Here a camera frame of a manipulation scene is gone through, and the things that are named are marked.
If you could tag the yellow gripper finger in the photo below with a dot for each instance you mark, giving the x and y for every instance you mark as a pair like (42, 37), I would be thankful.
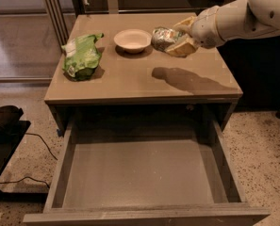
(184, 47)
(185, 25)

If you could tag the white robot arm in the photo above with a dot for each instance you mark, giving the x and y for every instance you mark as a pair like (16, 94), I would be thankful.
(247, 19)

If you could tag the white paper bowl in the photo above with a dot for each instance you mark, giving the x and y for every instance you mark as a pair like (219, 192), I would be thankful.
(133, 41)

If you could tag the green chip bag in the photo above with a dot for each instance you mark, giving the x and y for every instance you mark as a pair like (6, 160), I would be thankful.
(81, 56)

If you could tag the crushed 7up can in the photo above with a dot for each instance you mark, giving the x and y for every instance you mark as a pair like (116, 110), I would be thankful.
(163, 37)

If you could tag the open grey top drawer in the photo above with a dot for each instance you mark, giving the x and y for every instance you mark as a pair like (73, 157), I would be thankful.
(155, 174)

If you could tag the black chair base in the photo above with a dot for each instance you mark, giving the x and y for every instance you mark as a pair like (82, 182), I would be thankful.
(12, 131)

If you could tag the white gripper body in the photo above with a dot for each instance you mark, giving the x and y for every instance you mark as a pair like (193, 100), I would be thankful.
(205, 27)

